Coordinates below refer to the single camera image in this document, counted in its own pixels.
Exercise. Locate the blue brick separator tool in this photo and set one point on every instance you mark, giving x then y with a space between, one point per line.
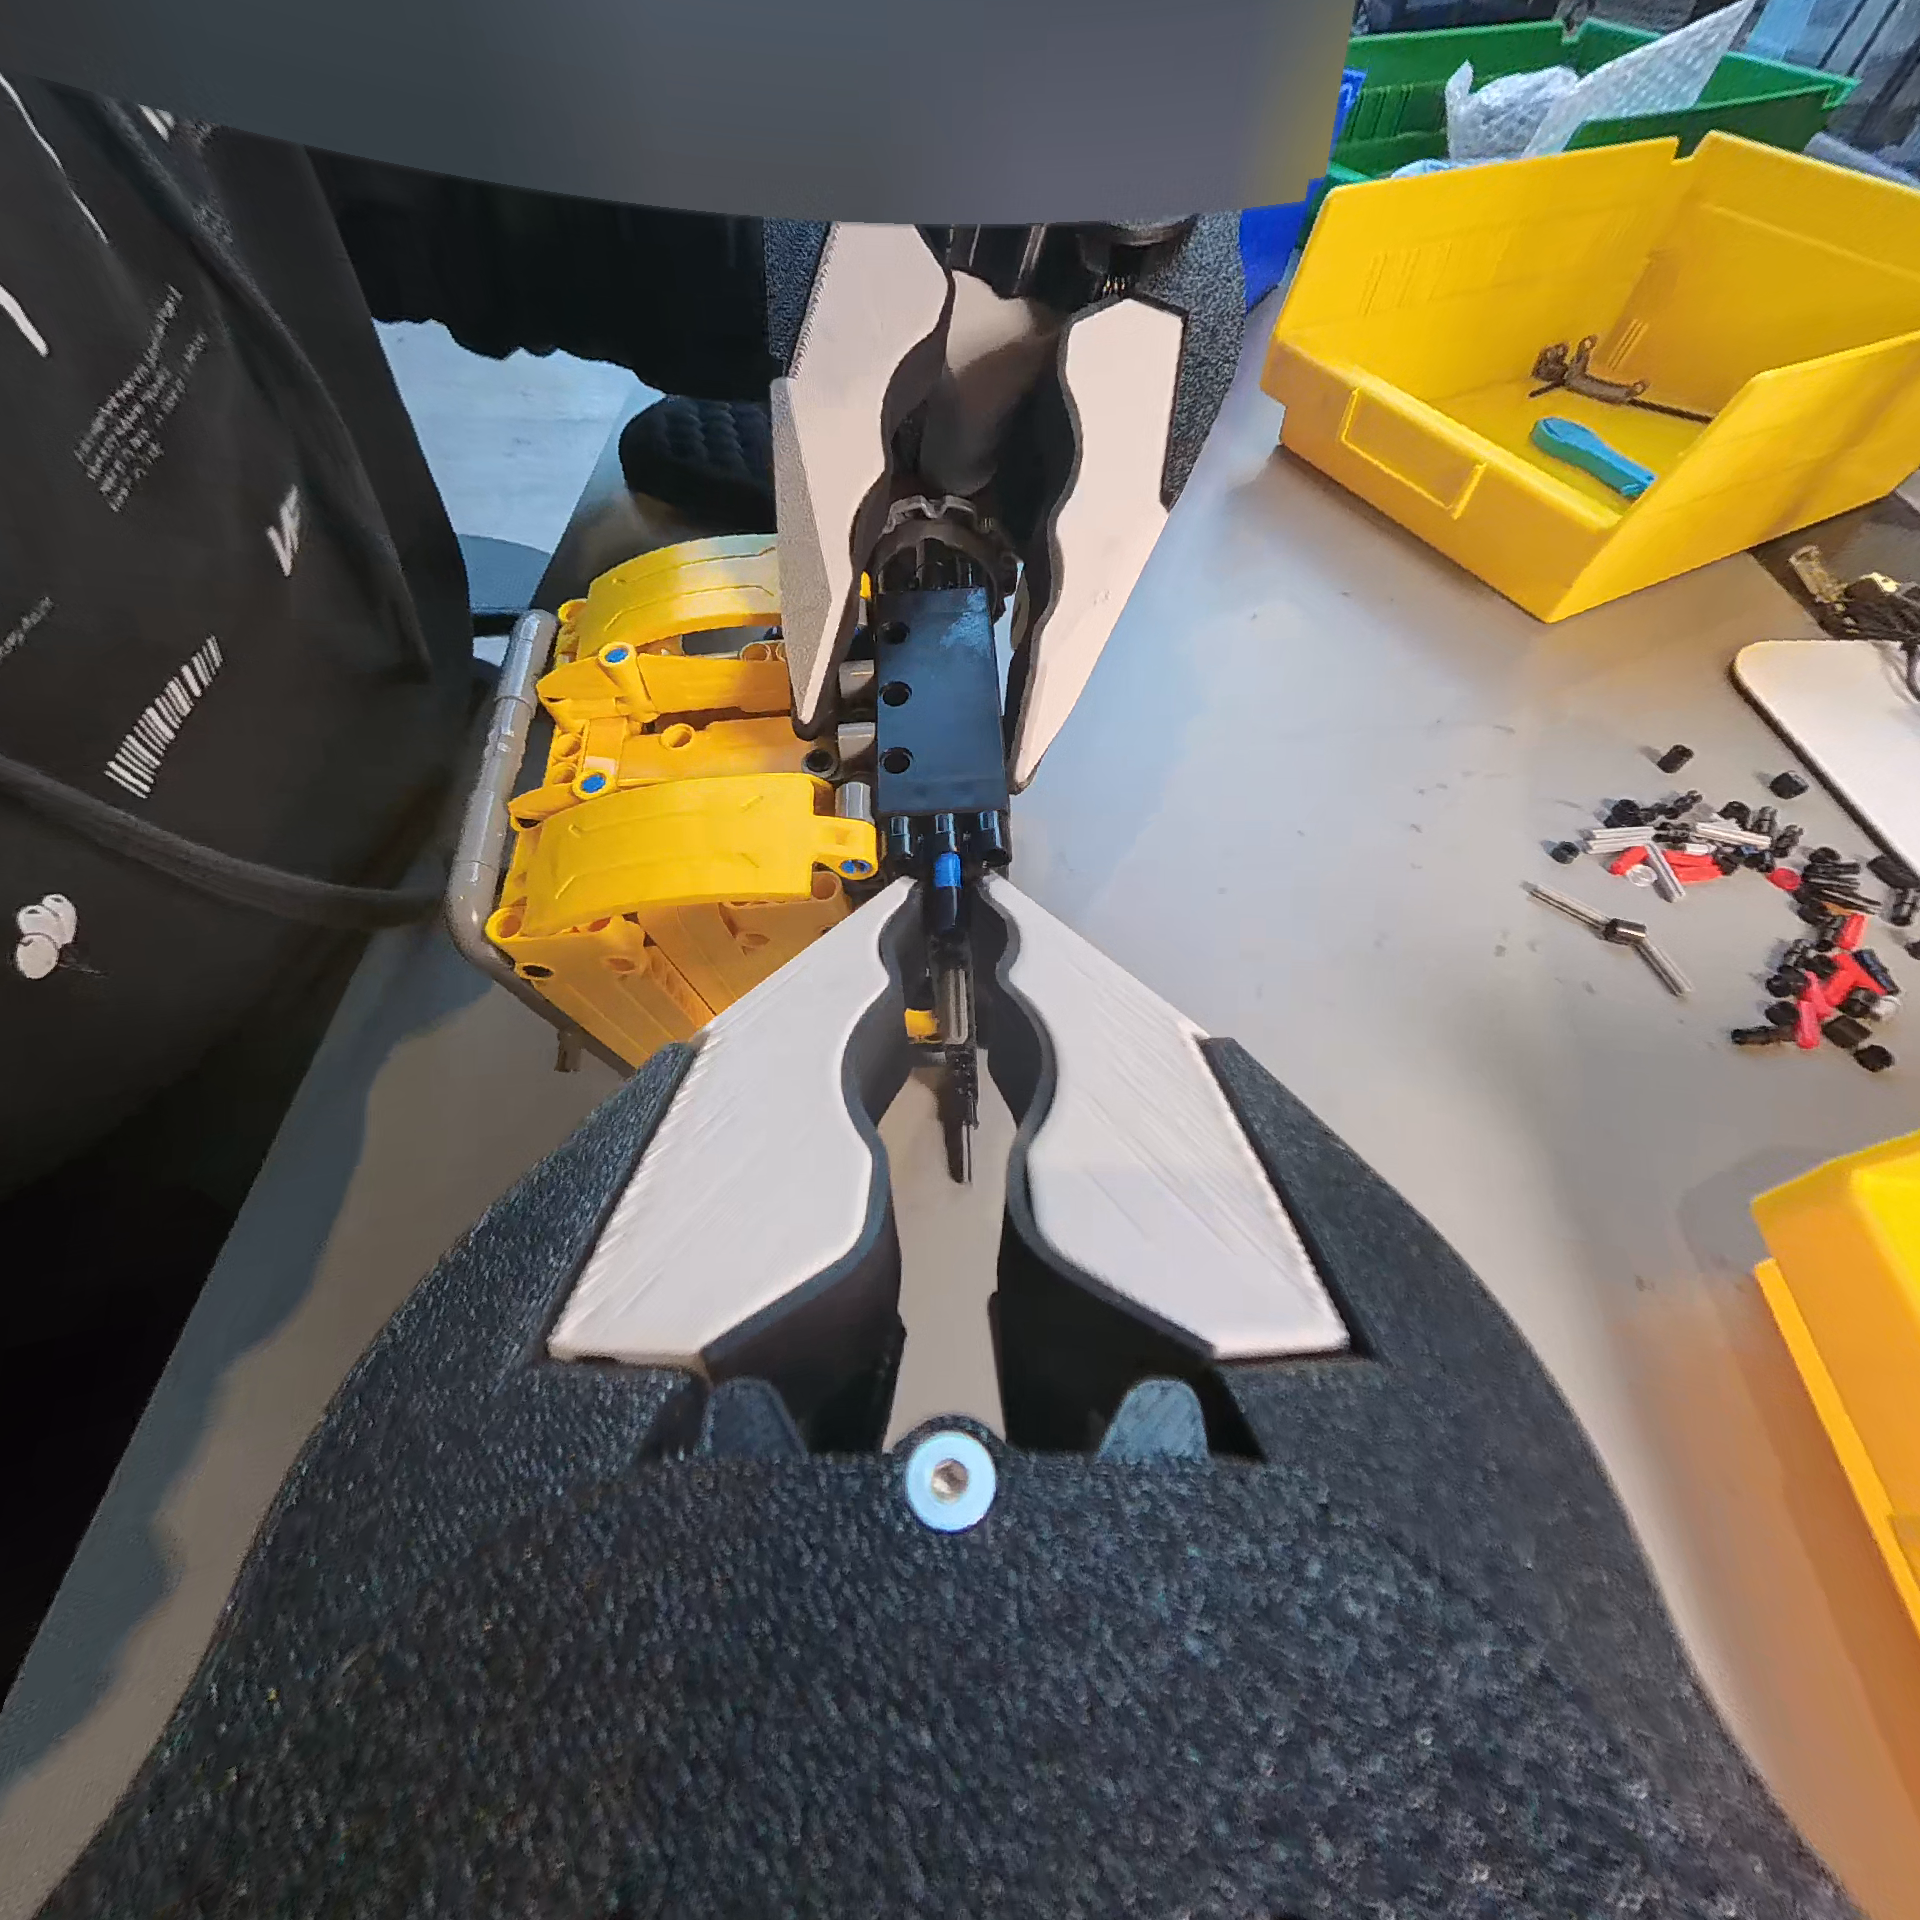
1592 459

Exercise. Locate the yellow plastic box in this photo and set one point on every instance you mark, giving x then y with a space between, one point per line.
1861 1351

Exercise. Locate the blue plastic bin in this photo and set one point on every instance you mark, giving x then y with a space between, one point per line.
1297 211

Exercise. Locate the white document stand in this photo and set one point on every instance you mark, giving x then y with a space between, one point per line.
1846 736

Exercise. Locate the grey axle pin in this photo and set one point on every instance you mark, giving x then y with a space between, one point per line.
1606 938

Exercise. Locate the green plastic bin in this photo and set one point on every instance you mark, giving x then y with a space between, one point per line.
1410 93

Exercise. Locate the person's left forearm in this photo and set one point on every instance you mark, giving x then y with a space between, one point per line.
541 301

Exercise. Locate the black yellow toy brick vehicle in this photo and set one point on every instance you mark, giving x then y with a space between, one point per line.
690 813

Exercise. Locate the clear plastic bag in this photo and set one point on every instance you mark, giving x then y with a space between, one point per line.
1575 93

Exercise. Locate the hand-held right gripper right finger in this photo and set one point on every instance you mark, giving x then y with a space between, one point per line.
1170 1171

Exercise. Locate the pile of small brick parts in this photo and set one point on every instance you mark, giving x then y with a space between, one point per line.
1802 931

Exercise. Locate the black textured armrest pad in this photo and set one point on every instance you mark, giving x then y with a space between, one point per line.
698 467

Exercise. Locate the dark brick part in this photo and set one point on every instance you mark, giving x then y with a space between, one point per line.
1606 367

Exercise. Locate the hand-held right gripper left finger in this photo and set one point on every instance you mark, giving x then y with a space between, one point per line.
737 1187

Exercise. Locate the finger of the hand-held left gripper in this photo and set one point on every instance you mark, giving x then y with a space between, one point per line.
841 422
1112 482

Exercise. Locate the grey desk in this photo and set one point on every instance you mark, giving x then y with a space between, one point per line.
1410 843

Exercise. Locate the yellow plastic bin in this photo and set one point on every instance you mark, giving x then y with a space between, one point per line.
1441 392

